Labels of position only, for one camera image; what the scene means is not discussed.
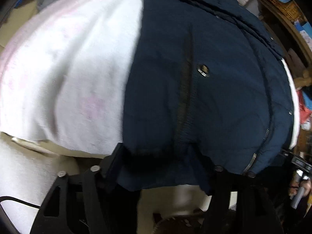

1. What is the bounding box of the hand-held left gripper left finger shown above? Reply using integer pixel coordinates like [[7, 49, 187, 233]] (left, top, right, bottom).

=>
[[29, 143, 140, 234]]

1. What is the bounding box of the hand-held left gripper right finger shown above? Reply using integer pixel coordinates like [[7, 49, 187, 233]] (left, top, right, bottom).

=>
[[202, 166, 284, 234]]

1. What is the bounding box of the navy blue padded jacket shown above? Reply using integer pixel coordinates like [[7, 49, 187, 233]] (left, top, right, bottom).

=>
[[116, 0, 296, 197]]

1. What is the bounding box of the white bed sheet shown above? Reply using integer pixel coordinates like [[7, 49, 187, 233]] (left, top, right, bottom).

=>
[[0, 132, 238, 228]]

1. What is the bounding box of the white pink embossed blanket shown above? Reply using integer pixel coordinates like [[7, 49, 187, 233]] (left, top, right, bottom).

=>
[[0, 0, 301, 156]]

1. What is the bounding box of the wooden shelf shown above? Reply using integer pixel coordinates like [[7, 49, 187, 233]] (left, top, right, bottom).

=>
[[256, 0, 312, 88]]

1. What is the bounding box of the wicker basket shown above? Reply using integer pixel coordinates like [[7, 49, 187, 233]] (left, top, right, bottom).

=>
[[263, 0, 304, 23]]

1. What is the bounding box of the black cable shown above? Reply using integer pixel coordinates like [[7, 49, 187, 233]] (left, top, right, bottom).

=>
[[0, 196, 41, 210]]

